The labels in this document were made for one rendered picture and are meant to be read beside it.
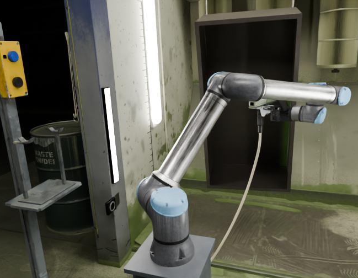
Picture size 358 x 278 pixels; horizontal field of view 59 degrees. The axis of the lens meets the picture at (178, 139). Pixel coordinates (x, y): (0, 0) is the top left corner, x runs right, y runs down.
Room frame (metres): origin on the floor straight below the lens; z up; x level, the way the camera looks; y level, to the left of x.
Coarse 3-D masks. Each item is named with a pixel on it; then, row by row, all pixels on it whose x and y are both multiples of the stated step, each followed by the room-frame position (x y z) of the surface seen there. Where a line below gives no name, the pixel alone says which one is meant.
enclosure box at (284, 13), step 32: (224, 32) 2.31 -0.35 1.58; (256, 32) 2.26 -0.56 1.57; (288, 32) 2.21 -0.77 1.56; (224, 64) 2.36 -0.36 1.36; (256, 64) 2.30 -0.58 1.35; (288, 64) 2.25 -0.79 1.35; (224, 128) 2.46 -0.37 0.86; (256, 128) 2.40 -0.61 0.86; (288, 128) 2.34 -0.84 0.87; (224, 160) 2.53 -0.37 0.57; (288, 160) 2.03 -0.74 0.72
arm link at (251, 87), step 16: (224, 80) 1.39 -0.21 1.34; (240, 80) 1.34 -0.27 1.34; (256, 80) 1.34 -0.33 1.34; (272, 80) 1.41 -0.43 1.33; (240, 96) 1.34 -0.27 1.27; (256, 96) 1.33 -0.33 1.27; (272, 96) 1.38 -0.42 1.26; (288, 96) 1.41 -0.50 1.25; (304, 96) 1.44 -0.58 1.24; (320, 96) 1.48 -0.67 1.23; (336, 96) 1.51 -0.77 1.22
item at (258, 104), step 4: (260, 100) 1.83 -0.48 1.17; (264, 100) 1.86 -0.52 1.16; (268, 100) 1.91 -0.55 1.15; (272, 100) 1.96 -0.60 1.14; (256, 104) 1.78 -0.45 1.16; (260, 104) 1.82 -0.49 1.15; (268, 104) 1.94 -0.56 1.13; (252, 108) 1.79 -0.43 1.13; (260, 108) 1.84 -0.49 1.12; (260, 116) 1.86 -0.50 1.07; (260, 120) 1.86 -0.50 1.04; (260, 124) 1.86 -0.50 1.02; (260, 128) 1.87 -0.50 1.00; (260, 132) 1.87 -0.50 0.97
